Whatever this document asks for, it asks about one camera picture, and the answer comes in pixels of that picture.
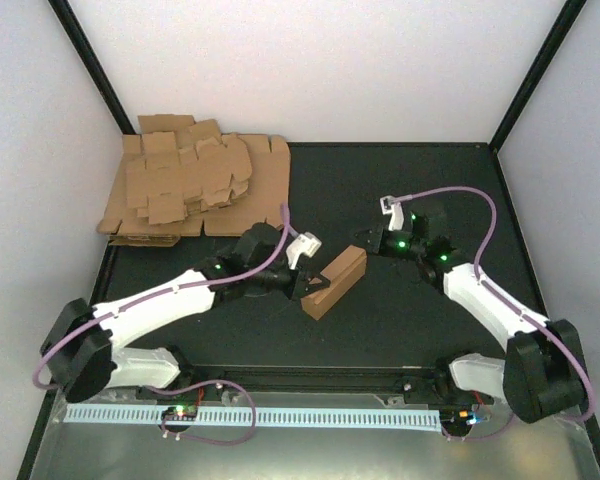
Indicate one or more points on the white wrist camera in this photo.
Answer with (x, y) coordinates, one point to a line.
(305, 244)
(392, 208)

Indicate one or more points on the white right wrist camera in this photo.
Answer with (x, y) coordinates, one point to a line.
(392, 208)

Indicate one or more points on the stack of flat cardboard blanks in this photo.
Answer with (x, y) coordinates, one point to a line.
(179, 177)

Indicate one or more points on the brown cardboard box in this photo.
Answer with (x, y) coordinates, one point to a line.
(343, 272)

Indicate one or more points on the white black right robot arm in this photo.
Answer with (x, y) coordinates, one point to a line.
(541, 373)

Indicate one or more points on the white slotted cable duct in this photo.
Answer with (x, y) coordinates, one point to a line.
(262, 417)

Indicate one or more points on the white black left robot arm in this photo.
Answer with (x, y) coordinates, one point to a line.
(89, 348)

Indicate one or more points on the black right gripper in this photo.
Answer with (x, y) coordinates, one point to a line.
(377, 241)

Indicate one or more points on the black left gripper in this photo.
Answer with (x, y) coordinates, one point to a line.
(299, 286)

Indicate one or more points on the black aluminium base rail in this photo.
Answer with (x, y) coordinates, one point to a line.
(423, 384)

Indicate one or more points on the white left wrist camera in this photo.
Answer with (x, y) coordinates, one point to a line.
(305, 244)

